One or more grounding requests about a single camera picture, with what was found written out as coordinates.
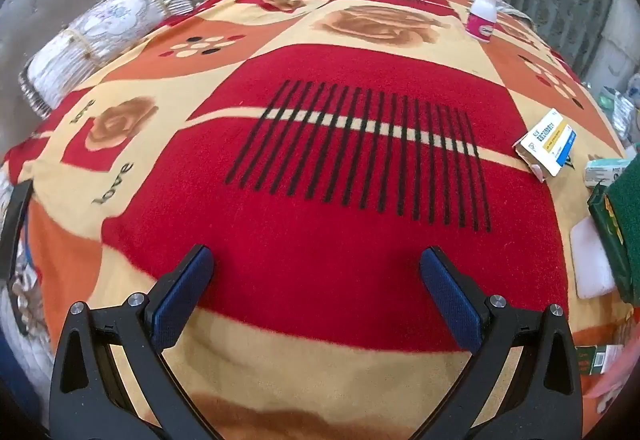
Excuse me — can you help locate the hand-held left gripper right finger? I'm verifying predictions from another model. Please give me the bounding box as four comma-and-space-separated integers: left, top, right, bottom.
419, 246, 586, 440

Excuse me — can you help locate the white flat packet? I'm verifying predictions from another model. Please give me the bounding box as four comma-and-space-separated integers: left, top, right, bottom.
570, 215, 618, 300

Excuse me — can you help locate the dark green box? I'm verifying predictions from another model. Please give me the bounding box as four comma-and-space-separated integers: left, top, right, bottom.
587, 165, 640, 306

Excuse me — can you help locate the white ruffled lace pillow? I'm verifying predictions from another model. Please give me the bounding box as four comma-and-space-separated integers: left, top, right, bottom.
19, 0, 195, 116

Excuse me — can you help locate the small green white box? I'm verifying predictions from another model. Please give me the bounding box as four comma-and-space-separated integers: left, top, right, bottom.
575, 344, 626, 377

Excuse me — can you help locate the white bottle with pink label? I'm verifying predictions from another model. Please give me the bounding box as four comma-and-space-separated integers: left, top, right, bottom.
466, 0, 502, 42

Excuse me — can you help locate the white blue yellow medicine box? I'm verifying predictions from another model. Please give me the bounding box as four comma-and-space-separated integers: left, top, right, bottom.
514, 108, 577, 182

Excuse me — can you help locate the red orange printed blanket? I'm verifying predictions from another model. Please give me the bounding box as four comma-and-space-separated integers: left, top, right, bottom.
0, 0, 636, 440

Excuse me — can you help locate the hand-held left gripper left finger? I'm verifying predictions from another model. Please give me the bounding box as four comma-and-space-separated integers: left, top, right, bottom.
47, 244, 223, 440

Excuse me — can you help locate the black curved strap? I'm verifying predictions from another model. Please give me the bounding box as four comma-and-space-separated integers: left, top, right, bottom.
0, 180, 35, 281

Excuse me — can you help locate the green white tissue pack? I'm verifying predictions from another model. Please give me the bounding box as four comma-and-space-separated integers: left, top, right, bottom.
584, 157, 630, 186

